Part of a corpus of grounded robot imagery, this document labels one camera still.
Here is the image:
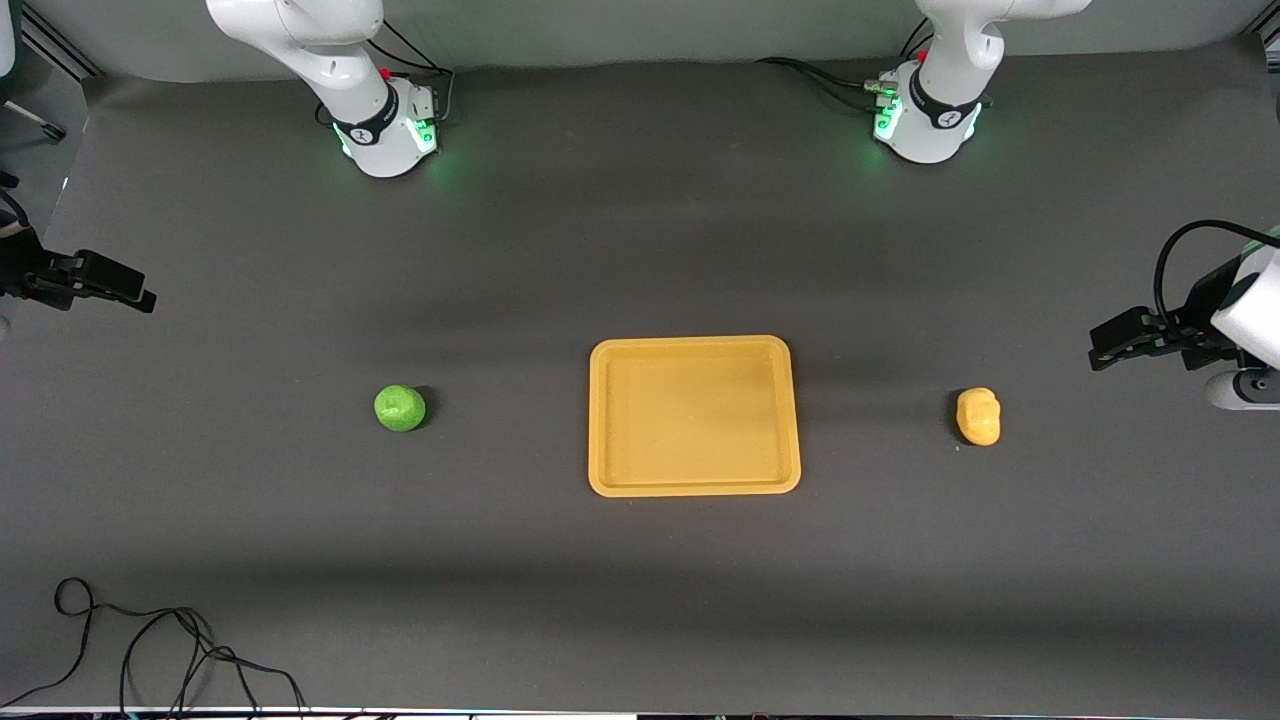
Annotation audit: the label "dark grey table mat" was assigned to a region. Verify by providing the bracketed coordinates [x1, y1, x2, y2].
[0, 38, 1280, 717]

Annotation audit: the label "yellow potato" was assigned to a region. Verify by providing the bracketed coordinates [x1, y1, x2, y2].
[956, 387, 1002, 447]

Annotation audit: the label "black arm base cables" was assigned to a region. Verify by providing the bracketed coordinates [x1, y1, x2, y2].
[755, 18, 937, 113]
[316, 18, 457, 129]

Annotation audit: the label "thin black loose cable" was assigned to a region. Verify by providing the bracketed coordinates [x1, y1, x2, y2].
[0, 577, 307, 717]

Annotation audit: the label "green apple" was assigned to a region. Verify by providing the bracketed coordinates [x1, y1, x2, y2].
[374, 385, 427, 433]

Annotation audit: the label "yellow plastic tray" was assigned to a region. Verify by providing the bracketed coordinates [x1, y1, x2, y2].
[588, 335, 802, 498]

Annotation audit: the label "black left arm base cables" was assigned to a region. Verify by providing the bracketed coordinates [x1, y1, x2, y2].
[755, 18, 937, 113]

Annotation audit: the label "black right arm base cables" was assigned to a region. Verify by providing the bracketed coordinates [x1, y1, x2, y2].
[316, 18, 457, 129]

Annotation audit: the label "black left arm wrist cable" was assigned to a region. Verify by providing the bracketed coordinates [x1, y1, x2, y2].
[1154, 219, 1280, 331]

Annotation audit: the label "aluminium frame rail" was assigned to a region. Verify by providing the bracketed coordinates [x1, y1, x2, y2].
[16, 4, 103, 83]

